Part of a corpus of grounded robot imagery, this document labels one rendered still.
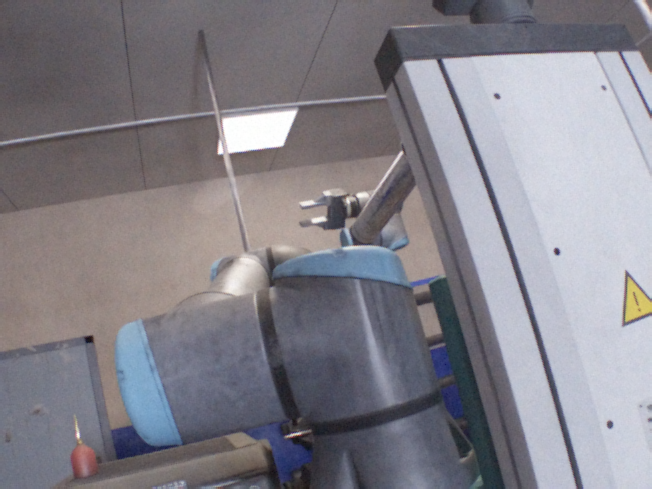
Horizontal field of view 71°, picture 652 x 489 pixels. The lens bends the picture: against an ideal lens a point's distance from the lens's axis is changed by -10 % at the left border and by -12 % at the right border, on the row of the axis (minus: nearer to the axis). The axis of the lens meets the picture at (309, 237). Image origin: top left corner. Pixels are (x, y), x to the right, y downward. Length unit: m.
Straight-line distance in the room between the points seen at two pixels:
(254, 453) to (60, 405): 3.41
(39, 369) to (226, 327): 4.12
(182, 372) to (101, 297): 4.10
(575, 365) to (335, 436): 0.24
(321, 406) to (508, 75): 0.39
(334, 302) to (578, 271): 0.24
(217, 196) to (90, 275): 1.38
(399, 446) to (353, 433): 0.05
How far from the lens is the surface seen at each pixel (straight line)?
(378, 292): 0.51
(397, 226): 1.71
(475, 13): 0.63
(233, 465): 1.24
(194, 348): 0.52
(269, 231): 4.77
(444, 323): 0.51
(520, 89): 0.56
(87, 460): 1.38
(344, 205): 1.64
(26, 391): 4.62
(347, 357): 0.50
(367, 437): 0.51
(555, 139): 0.55
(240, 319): 0.52
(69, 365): 4.54
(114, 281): 4.62
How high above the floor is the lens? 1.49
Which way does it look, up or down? 14 degrees up
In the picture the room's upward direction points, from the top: 15 degrees counter-clockwise
